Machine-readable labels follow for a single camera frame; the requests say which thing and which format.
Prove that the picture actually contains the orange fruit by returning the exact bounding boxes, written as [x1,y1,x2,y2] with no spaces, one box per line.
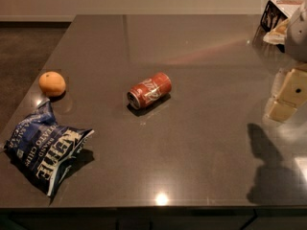
[38,71,66,97]

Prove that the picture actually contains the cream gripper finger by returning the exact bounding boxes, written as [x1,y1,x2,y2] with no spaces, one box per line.
[272,68,287,97]
[267,68,307,123]

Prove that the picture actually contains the red coke can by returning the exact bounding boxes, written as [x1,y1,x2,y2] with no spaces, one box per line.
[127,72,172,110]

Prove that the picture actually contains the snack box with dark opening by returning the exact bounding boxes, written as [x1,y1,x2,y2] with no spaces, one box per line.
[260,0,305,45]

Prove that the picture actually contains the blue potato chip bag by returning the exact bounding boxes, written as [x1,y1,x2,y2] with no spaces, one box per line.
[4,100,94,197]

